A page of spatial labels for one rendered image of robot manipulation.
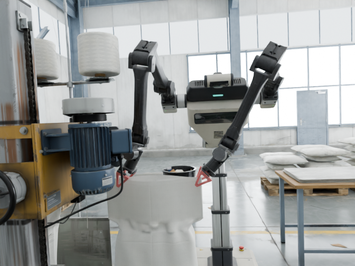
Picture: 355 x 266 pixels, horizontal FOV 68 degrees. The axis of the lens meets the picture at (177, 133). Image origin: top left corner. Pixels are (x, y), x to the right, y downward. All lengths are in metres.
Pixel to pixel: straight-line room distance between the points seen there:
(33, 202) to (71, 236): 0.94
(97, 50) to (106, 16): 9.41
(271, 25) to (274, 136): 3.78
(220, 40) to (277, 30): 1.90
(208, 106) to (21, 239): 1.11
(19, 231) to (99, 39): 0.73
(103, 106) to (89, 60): 0.24
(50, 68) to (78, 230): 1.06
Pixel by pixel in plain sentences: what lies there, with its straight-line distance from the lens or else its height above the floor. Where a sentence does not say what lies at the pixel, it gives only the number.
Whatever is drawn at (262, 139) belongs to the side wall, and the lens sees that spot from 9.49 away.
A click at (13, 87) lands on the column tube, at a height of 1.45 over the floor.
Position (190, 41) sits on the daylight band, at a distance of 9.63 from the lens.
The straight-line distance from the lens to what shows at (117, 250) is 1.41.
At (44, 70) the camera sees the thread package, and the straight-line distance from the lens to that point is 1.20.
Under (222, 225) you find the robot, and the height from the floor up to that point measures 0.59.
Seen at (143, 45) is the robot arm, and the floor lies 1.65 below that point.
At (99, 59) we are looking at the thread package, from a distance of 1.08.
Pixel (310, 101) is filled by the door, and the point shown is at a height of 1.73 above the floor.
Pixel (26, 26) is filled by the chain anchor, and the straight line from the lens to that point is 1.05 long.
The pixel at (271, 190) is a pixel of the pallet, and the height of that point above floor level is 0.10.
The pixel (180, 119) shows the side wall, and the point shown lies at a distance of 9.27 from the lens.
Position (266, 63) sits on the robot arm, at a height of 1.54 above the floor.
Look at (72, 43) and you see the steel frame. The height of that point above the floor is 4.18.
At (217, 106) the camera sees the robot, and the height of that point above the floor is 1.39.
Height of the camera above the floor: 1.33
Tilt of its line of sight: 3 degrees down
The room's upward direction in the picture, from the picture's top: 3 degrees counter-clockwise
